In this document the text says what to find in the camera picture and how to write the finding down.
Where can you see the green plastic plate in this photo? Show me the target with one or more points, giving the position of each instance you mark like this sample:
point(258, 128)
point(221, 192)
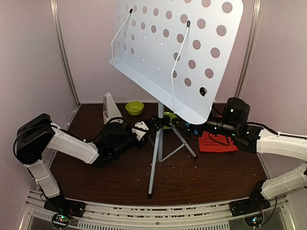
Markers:
point(169, 116)

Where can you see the red sheet music paper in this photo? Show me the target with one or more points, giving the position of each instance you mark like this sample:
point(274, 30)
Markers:
point(216, 144)

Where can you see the left aluminium frame post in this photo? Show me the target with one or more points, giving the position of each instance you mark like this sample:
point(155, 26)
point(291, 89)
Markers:
point(62, 49)

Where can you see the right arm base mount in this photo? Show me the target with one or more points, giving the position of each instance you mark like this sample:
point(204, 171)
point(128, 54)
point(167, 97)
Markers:
point(252, 211)

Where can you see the grey metronome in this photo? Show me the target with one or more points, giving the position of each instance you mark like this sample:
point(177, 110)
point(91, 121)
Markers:
point(110, 109)

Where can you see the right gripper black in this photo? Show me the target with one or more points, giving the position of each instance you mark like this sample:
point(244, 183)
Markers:
point(188, 132)

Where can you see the aluminium front rail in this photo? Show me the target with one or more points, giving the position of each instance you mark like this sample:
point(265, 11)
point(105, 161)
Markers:
point(208, 216)

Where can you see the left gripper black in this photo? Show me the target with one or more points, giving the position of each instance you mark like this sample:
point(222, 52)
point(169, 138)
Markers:
point(140, 143)

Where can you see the aluminium frame post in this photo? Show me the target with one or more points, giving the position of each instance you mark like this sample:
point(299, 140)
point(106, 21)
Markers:
point(62, 49)
point(251, 45)

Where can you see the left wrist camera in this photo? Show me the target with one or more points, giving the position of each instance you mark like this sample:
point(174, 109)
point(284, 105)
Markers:
point(140, 130)

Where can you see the white perforated music stand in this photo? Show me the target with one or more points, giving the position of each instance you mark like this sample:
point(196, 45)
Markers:
point(176, 50)

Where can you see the green plastic bowl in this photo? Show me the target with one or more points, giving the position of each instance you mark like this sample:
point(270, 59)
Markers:
point(134, 108)

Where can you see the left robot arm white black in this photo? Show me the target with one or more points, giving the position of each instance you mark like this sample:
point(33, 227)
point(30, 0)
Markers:
point(40, 134)

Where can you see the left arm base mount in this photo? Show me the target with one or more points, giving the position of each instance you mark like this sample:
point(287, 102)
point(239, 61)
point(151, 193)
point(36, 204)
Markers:
point(65, 211)

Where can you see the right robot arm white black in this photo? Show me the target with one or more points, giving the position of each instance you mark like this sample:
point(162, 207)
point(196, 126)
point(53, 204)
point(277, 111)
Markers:
point(254, 137)

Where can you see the blue sheet music paper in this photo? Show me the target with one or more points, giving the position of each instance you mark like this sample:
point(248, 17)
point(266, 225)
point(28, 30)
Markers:
point(190, 129)

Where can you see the right aluminium frame post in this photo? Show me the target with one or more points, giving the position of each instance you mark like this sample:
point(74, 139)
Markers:
point(251, 45)

